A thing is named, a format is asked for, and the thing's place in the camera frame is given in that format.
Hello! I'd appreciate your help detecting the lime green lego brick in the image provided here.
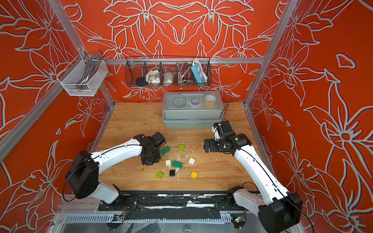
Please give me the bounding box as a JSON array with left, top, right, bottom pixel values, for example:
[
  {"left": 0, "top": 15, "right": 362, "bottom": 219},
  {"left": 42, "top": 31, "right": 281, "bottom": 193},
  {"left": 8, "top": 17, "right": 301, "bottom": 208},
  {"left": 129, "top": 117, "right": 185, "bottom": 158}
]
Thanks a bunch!
[
  {"left": 178, "top": 144, "right": 185, "bottom": 151},
  {"left": 156, "top": 172, "right": 164, "bottom": 180}
]

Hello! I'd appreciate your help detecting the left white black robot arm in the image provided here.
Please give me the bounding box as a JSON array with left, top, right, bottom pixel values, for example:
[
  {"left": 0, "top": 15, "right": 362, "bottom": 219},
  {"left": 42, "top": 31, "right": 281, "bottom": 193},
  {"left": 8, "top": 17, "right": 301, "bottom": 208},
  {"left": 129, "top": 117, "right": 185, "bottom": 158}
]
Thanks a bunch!
[{"left": 65, "top": 132, "right": 166, "bottom": 204}]

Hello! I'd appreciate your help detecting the dark green long lego brick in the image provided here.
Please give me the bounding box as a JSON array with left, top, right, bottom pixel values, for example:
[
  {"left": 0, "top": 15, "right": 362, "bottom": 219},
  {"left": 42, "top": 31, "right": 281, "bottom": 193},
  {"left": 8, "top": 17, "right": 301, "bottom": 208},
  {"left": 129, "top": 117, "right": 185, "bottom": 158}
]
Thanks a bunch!
[{"left": 160, "top": 146, "right": 171, "bottom": 155}]

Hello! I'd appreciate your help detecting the yellow lego brick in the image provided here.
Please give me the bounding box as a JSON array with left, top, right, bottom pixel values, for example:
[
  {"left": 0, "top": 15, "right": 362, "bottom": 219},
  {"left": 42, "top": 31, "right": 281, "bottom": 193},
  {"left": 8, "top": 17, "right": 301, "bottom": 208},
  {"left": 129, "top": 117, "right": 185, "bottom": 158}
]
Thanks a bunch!
[{"left": 190, "top": 171, "right": 198, "bottom": 179}]

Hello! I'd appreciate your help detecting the white crumpled bag in basket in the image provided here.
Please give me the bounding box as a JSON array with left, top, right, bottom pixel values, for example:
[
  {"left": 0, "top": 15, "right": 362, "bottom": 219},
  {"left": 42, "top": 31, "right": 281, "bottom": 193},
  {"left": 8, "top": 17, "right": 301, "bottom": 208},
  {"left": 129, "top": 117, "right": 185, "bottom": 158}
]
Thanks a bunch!
[{"left": 145, "top": 70, "right": 161, "bottom": 84}]

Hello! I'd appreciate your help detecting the clear plastic wall bin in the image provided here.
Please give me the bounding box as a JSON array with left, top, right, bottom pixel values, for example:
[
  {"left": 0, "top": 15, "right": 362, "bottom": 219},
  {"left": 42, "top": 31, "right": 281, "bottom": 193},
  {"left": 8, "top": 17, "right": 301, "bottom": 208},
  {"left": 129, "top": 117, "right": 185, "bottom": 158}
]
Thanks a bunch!
[{"left": 57, "top": 50, "right": 108, "bottom": 97}]

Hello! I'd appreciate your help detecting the blue white box in basket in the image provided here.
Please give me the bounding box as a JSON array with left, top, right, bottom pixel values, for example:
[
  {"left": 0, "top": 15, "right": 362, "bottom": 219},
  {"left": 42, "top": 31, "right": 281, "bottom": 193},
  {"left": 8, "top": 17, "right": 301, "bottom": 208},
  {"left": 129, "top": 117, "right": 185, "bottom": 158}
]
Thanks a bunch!
[{"left": 191, "top": 62, "right": 207, "bottom": 85}]

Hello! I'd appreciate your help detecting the black wire basket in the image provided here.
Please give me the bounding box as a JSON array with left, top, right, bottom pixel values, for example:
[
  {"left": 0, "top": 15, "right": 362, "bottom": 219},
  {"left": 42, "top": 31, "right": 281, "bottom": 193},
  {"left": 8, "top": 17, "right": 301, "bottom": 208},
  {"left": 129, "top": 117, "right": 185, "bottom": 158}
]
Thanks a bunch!
[{"left": 124, "top": 55, "right": 212, "bottom": 87}]

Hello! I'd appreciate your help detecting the grey plastic storage box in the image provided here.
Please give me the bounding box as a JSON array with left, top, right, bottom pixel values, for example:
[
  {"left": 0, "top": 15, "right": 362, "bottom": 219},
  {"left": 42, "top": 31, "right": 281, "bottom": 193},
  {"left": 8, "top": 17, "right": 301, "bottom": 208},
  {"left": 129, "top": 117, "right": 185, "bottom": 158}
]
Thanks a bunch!
[{"left": 162, "top": 91, "right": 224, "bottom": 129}]

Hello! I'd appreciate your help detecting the white cable duct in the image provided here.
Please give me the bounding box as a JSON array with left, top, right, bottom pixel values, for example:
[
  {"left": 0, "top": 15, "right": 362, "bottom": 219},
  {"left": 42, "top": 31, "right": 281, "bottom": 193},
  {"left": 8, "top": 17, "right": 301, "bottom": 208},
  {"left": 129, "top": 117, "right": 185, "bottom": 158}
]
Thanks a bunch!
[{"left": 63, "top": 213, "right": 231, "bottom": 224}]

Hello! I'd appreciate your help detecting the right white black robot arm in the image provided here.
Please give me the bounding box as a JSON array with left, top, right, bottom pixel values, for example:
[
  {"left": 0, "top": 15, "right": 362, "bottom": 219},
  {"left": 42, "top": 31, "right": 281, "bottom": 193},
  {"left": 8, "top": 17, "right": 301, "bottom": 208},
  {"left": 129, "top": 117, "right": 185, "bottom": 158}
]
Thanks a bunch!
[{"left": 204, "top": 120, "right": 303, "bottom": 233}]

